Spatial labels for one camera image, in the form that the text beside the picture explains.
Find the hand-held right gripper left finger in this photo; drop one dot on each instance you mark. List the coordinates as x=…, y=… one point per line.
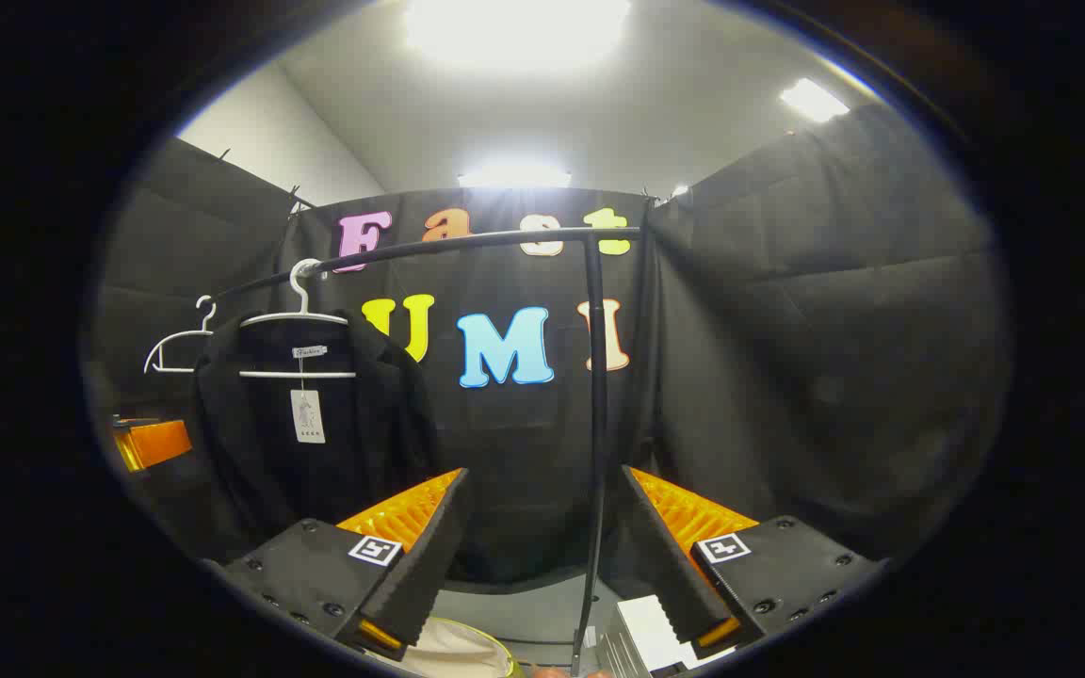
x=420, y=565

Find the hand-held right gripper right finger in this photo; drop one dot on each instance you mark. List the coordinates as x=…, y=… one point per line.
x=660, y=556

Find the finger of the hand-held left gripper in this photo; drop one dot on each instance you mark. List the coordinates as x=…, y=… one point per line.
x=158, y=443

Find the black knit garment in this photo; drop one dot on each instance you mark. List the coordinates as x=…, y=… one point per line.
x=251, y=452

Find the white plastic hanger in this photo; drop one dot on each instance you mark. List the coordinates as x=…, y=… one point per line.
x=301, y=301
x=206, y=315

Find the black metal clothes rack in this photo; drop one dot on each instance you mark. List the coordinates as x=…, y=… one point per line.
x=596, y=395

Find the white box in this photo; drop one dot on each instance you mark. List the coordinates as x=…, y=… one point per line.
x=651, y=631

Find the large ceiling light panel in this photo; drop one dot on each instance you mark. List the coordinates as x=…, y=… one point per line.
x=514, y=28

